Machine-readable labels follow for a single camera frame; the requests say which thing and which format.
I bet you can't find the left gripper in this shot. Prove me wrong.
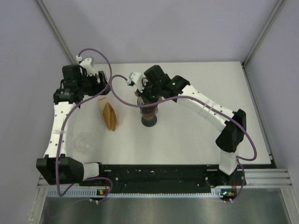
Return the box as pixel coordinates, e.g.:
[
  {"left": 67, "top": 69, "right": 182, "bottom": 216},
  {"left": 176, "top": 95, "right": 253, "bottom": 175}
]
[{"left": 78, "top": 71, "right": 111, "bottom": 97}]

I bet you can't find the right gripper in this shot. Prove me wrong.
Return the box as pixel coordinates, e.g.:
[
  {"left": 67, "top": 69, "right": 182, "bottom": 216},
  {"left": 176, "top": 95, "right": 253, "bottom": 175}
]
[{"left": 136, "top": 81, "right": 162, "bottom": 107}]

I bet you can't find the grey plastic coffee dripper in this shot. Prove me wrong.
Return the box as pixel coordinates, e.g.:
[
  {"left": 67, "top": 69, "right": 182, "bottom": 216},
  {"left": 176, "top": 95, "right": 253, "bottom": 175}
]
[{"left": 137, "top": 97, "right": 157, "bottom": 110}]

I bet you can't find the red rimmed coffee server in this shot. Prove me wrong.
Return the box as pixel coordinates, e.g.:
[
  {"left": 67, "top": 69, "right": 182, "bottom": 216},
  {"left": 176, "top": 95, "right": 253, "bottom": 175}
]
[{"left": 140, "top": 106, "right": 158, "bottom": 127}]

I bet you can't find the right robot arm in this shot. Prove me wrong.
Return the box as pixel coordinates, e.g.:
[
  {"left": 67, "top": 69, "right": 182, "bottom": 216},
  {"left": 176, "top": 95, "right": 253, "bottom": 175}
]
[{"left": 135, "top": 65, "right": 246, "bottom": 185}]

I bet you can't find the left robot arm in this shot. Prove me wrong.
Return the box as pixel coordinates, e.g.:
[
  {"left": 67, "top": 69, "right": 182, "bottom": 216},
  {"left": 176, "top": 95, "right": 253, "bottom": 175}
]
[{"left": 36, "top": 62, "right": 110, "bottom": 185}]

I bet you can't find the clear glass dripper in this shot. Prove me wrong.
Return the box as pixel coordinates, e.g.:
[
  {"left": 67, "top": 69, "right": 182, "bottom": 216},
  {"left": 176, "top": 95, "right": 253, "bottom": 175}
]
[{"left": 73, "top": 133, "right": 96, "bottom": 156}]

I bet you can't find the stack of brown filters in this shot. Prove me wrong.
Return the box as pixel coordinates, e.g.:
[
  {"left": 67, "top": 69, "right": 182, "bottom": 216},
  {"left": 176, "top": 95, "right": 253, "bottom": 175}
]
[{"left": 103, "top": 103, "right": 117, "bottom": 131}]

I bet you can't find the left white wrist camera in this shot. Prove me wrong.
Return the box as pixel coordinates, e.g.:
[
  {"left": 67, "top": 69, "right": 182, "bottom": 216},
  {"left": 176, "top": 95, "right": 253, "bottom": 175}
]
[{"left": 76, "top": 55, "right": 96, "bottom": 76}]

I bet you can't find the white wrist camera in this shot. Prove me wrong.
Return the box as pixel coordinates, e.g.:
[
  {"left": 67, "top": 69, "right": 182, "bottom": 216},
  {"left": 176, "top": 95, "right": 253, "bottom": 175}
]
[
  {"left": 76, "top": 55, "right": 96, "bottom": 76},
  {"left": 127, "top": 72, "right": 148, "bottom": 92}
]

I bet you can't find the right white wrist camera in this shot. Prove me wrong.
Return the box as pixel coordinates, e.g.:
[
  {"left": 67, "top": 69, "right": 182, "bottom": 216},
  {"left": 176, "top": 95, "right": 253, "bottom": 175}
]
[{"left": 127, "top": 72, "right": 148, "bottom": 92}]

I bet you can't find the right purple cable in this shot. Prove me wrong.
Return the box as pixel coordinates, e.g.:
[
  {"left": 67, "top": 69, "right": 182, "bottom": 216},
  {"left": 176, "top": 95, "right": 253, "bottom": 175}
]
[{"left": 110, "top": 75, "right": 256, "bottom": 203}]

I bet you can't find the purple cable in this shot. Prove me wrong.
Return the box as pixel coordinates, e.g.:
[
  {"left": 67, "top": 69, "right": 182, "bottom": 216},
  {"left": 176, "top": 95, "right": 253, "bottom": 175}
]
[
  {"left": 55, "top": 48, "right": 114, "bottom": 206},
  {"left": 110, "top": 75, "right": 256, "bottom": 203}
]

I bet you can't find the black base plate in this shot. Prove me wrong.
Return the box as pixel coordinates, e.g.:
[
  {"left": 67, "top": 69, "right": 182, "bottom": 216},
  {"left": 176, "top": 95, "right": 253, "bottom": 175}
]
[{"left": 53, "top": 164, "right": 247, "bottom": 194}]

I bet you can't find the grey cable duct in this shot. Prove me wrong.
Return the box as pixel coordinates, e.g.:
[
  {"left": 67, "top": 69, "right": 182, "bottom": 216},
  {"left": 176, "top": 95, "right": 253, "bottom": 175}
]
[{"left": 47, "top": 186, "right": 237, "bottom": 198}]

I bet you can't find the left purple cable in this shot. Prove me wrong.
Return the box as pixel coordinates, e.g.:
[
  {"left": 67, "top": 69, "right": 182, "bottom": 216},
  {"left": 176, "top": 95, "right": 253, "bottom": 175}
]
[{"left": 55, "top": 48, "right": 114, "bottom": 206}]

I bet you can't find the aluminium frame rail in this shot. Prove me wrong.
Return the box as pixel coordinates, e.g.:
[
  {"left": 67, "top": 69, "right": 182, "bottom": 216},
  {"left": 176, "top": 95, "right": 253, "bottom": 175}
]
[{"left": 37, "top": 169, "right": 294, "bottom": 189}]

